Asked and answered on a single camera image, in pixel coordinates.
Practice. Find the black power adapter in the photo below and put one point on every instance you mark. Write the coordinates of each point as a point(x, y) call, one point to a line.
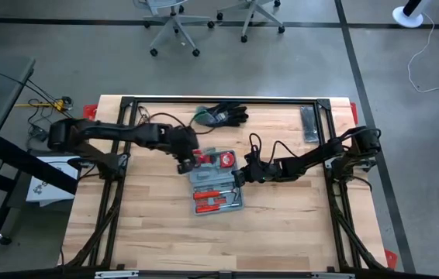
point(38, 133)

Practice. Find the red table clamp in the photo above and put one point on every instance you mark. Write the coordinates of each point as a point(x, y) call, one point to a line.
point(354, 112)
point(89, 111)
point(391, 259)

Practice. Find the red tape measure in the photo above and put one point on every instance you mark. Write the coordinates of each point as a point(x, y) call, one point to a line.
point(227, 159)

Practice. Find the black rectangular bar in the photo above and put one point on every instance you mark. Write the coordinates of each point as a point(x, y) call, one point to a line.
point(308, 124)

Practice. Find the white cardboard box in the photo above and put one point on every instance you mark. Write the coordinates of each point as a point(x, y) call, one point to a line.
point(49, 186)

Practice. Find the black work glove green cuff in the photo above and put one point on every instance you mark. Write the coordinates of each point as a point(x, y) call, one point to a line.
point(231, 108)
point(223, 121)

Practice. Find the white round pedestal base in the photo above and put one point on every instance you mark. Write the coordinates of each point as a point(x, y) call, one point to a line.
point(405, 19)

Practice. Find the grey plastic tool case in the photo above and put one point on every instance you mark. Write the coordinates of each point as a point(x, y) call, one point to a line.
point(211, 182)

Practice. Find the black aluminium table frame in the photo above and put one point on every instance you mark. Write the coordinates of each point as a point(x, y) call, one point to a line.
point(243, 100)

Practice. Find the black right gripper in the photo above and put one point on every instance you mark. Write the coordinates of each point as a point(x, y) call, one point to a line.
point(260, 170)

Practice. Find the grey office chair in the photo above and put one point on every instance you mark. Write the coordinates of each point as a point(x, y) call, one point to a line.
point(252, 9)
point(173, 23)

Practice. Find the silver bracket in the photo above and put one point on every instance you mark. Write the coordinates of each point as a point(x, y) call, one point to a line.
point(116, 274)
point(332, 276)

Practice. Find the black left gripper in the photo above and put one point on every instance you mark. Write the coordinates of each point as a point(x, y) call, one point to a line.
point(184, 143)

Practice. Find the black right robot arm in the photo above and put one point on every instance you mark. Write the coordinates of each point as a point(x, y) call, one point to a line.
point(312, 157)

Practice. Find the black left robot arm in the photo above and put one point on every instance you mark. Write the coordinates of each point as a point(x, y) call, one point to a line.
point(126, 131)

